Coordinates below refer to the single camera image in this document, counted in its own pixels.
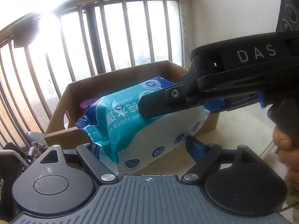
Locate metal window guard rails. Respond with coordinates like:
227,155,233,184
1,0,197,147

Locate purple air freshener jar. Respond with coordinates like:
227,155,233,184
80,98,98,111

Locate black folded wheelchair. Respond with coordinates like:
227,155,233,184
1,131,48,223

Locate black tracking camera box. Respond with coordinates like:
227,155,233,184
276,0,299,31

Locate person's right hand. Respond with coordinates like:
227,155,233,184
273,126,299,189

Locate blue white wet wipes pack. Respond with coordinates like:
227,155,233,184
74,75,211,175

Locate brown cardboard box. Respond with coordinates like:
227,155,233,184
44,60,220,150

